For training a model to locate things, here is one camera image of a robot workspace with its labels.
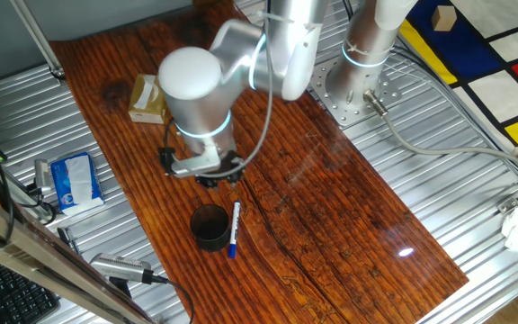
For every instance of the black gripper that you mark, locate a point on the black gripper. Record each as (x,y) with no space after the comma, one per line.
(229,163)

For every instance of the white marker pen blue cap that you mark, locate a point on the white marker pen blue cap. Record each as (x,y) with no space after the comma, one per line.
(234,229)

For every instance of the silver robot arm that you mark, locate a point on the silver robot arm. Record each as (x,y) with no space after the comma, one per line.
(196,90)

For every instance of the black mesh pen holder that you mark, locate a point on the black mesh pen holder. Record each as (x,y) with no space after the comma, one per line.
(209,229)

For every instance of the black pen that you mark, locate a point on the black pen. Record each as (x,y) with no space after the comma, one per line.
(68,240)

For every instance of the gold tissue pack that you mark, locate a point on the gold tissue pack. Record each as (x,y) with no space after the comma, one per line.
(144,101)

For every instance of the blue tissue pack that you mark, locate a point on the blue tissue pack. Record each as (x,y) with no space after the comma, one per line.
(77,184)

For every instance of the slanted metal pole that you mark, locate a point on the slanted metal pole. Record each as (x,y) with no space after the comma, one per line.
(38,40)

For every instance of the black keyboard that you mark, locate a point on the black keyboard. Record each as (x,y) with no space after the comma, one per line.
(11,292)

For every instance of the small wooden cube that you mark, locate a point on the small wooden cube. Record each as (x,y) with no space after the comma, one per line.
(443,18)

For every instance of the colourful block pattern mat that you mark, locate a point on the colourful block pattern mat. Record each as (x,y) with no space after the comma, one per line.
(502,63)

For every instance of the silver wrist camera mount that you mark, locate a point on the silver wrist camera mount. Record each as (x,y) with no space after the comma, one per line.
(191,164)

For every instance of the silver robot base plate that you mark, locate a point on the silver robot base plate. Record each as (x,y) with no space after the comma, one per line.
(331,99)

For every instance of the small silver side camera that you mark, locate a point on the small silver side camera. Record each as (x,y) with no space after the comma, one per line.
(43,173)

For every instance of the aluminium frame bar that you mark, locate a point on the aluminium frame bar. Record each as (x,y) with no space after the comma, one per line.
(38,252)

